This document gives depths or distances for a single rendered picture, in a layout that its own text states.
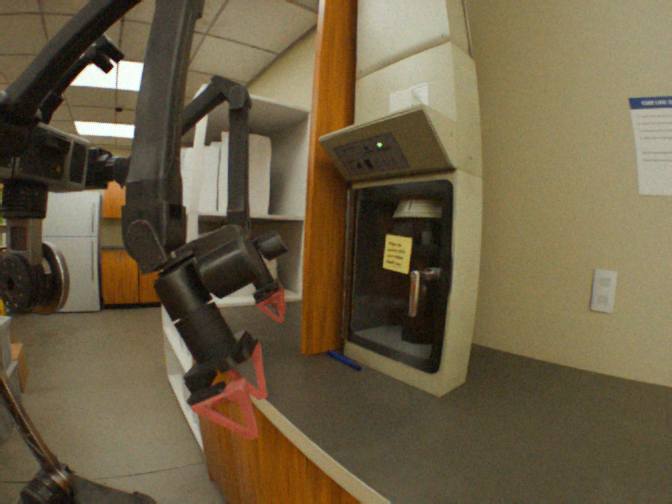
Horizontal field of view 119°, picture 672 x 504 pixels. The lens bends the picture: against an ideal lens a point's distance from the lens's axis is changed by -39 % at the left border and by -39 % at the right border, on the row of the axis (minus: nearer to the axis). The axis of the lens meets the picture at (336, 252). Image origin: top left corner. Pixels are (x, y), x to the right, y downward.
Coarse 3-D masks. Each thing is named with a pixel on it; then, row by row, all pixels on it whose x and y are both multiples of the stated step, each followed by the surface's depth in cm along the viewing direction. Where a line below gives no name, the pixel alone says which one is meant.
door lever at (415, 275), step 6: (414, 270) 60; (426, 270) 63; (432, 270) 62; (414, 276) 59; (420, 276) 60; (426, 276) 62; (432, 276) 62; (414, 282) 60; (420, 282) 60; (414, 288) 60; (414, 294) 60; (414, 300) 60; (414, 306) 60; (414, 312) 60
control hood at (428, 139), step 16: (400, 112) 55; (416, 112) 53; (432, 112) 53; (352, 128) 66; (368, 128) 63; (384, 128) 60; (400, 128) 58; (416, 128) 55; (432, 128) 53; (448, 128) 56; (336, 144) 73; (400, 144) 61; (416, 144) 58; (432, 144) 56; (448, 144) 56; (336, 160) 78; (416, 160) 62; (432, 160) 59; (448, 160) 57; (352, 176) 79; (368, 176) 75; (384, 176) 73
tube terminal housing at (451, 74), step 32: (416, 64) 65; (448, 64) 58; (384, 96) 73; (448, 96) 59; (480, 128) 64; (480, 160) 64; (480, 192) 65; (480, 224) 65; (448, 320) 60; (352, 352) 83; (448, 352) 61; (416, 384) 66; (448, 384) 63
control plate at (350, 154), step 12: (348, 144) 70; (360, 144) 68; (372, 144) 66; (384, 144) 64; (396, 144) 61; (348, 156) 74; (360, 156) 71; (372, 156) 69; (384, 156) 66; (396, 156) 64; (348, 168) 77; (372, 168) 72; (384, 168) 69; (396, 168) 67
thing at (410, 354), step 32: (384, 192) 73; (416, 192) 65; (448, 192) 59; (384, 224) 73; (416, 224) 65; (448, 224) 59; (352, 256) 82; (416, 256) 65; (448, 256) 59; (352, 288) 82; (384, 288) 73; (352, 320) 82; (384, 320) 73; (416, 320) 65; (384, 352) 72; (416, 352) 65
